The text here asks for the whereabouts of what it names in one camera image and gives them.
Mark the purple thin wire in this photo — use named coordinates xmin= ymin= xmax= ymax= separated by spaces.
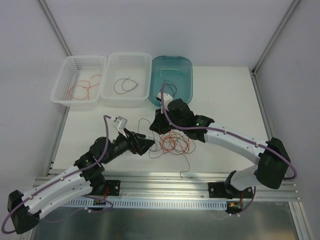
xmin=114 ymin=77 xmax=140 ymax=95
xmin=137 ymin=117 xmax=166 ymax=160

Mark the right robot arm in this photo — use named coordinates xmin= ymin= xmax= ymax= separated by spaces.
xmin=149 ymin=98 xmax=293 ymax=199

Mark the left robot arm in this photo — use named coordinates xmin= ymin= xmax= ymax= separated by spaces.
xmin=5 ymin=131 xmax=155 ymax=235

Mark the teal transparent plastic bin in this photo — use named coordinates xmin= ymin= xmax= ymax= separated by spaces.
xmin=148 ymin=56 xmax=193 ymax=108

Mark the right white perforated basket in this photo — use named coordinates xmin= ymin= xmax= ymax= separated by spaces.
xmin=100 ymin=52 xmax=152 ymax=108

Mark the white perforated basket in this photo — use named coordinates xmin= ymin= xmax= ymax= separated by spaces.
xmin=100 ymin=52 xmax=152 ymax=108
xmin=50 ymin=55 xmax=108 ymax=109

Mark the left white perforated basket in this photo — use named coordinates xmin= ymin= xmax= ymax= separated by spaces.
xmin=50 ymin=55 xmax=108 ymax=109

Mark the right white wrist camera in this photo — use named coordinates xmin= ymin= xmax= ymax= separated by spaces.
xmin=155 ymin=92 xmax=174 ymax=106

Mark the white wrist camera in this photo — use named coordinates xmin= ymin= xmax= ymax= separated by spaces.
xmin=109 ymin=116 xmax=128 ymax=137
xmin=155 ymin=92 xmax=174 ymax=106

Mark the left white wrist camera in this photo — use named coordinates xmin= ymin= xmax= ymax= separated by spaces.
xmin=109 ymin=116 xmax=128 ymax=137

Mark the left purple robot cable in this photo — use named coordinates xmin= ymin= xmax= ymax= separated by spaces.
xmin=1 ymin=114 xmax=115 ymax=235

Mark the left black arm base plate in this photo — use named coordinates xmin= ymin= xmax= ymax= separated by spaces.
xmin=102 ymin=180 xmax=121 ymax=197

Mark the aluminium mounting rail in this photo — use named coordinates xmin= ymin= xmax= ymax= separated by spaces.
xmin=32 ymin=172 xmax=300 ymax=201

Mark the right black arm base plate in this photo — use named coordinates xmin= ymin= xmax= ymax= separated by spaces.
xmin=207 ymin=182 xmax=227 ymax=198

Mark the white slotted cable duct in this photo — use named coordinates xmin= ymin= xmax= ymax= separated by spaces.
xmin=64 ymin=197 xmax=227 ymax=211

